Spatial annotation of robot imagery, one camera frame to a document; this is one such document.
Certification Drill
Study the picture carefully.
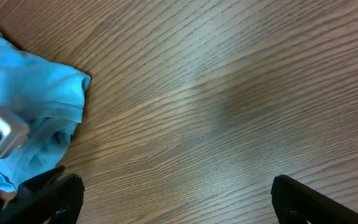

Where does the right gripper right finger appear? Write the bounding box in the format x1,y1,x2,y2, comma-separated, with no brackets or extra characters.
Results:
270,175,358,224

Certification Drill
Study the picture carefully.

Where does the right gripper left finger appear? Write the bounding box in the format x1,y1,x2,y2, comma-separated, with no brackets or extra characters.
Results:
0,174,85,224

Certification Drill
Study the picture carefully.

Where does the light blue printed t-shirt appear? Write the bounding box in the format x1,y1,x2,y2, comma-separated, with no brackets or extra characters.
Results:
0,32,91,193

